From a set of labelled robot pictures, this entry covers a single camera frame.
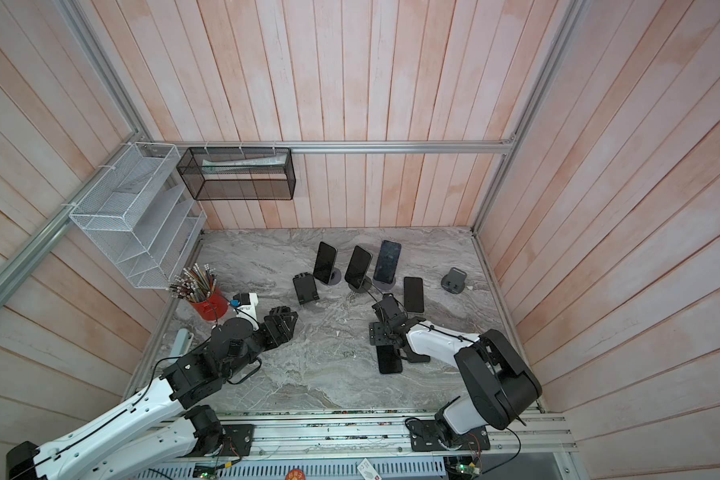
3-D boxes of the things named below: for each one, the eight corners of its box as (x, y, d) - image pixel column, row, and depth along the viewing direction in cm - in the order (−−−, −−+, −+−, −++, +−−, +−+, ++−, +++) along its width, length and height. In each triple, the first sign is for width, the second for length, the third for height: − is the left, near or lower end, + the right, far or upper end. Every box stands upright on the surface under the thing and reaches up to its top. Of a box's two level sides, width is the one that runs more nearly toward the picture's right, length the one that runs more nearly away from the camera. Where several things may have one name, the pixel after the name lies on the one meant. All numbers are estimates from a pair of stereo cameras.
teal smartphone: (344, 284, 105) (343, 257, 94) (357, 271, 109) (357, 244, 97) (359, 294, 103) (359, 268, 91) (371, 281, 106) (373, 254, 95)
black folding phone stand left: (299, 305, 101) (296, 295, 96) (293, 282, 107) (290, 271, 102) (319, 300, 102) (317, 289, 97) (312, 277, 108) (310, 266, 103)
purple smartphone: (372, 287, 105) (374, 263, 94) (380, 264, 112) (382, 239, 101) (389, 292, 104) (393, 267, 93) (396, 268, 111) (400, 243, 100)
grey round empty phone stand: (440, 287, 106) (445, 274, 99) (448, 278, 108) (454, 265, 102) (455, 298, 103) (462, 285, 97) (463, 289, 105) (470, 276, 99)
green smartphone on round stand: (314, 280, 107) (309, 254, 96) (325, 268, 111) (322, 241, 99) (329, 289, 105) (326, 263, 93) (340, 275, 109) (338, 249, 97)
